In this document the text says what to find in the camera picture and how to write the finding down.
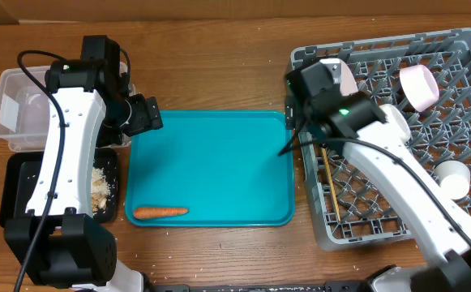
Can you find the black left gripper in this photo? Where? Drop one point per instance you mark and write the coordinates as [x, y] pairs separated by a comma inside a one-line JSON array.
[[147, 114]]

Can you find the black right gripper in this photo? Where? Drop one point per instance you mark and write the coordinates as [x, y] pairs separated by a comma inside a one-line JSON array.
[[299, 116]]

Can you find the pink dinner plate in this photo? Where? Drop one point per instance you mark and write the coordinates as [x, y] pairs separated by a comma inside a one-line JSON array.
[[341, 75]]

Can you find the wooden chopstick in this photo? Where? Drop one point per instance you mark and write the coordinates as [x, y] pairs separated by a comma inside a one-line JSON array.
[[330, 182]]

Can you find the pile of rice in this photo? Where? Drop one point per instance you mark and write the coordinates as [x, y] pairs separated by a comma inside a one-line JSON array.
[[99, 186]]

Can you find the white shallow bowl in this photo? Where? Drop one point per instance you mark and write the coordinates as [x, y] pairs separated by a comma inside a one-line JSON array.
[[396, 122]]

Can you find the pile of peanut shells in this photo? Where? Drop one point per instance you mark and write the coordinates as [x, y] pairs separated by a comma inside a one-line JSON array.
[[98, 201]]

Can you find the orange carrot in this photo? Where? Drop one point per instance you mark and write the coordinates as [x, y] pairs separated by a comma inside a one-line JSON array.
[[148, 213]]

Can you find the pink rimmed bowl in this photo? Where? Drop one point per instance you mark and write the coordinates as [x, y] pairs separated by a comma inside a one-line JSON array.
[[420, 87]]

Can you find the small white cup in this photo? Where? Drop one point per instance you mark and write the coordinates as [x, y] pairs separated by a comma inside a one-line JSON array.
[[454, 178]]

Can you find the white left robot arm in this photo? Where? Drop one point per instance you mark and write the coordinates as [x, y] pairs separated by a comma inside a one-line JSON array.
[[57, 240]]

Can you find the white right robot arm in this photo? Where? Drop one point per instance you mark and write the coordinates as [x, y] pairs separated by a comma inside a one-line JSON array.
[[371, 137]]

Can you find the grey dishwasher rack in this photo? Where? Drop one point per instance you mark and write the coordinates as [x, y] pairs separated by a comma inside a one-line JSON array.
[[440, 133]]

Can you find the teal serving tray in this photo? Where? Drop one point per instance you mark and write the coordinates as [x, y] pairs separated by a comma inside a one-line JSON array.
[[224, 166]]

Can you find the clear plastic bin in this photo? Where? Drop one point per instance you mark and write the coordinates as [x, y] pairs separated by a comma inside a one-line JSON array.
[[29, 122]]

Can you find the black tray bin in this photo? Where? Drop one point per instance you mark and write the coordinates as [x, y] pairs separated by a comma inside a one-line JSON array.
[[22, 172]]

